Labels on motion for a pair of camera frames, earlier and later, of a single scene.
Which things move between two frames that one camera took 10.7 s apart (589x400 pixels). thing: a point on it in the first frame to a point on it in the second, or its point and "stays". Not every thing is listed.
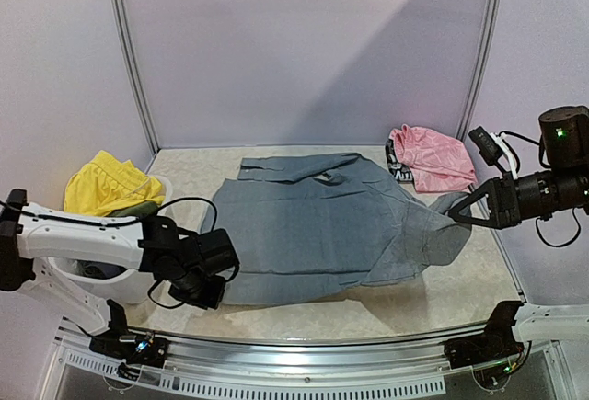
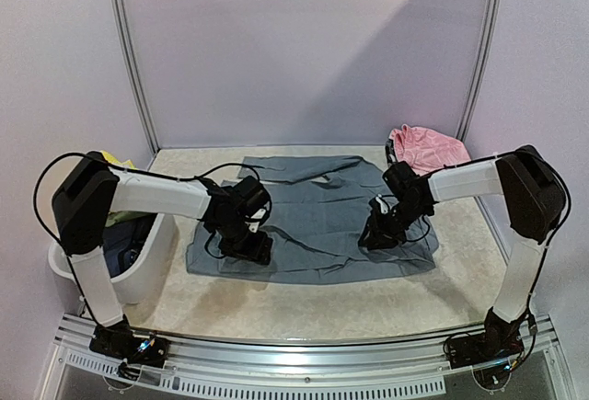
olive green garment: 147,209 stays
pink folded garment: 437,162 stays
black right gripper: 502,202 to 377,235
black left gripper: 211,300 to 259,251
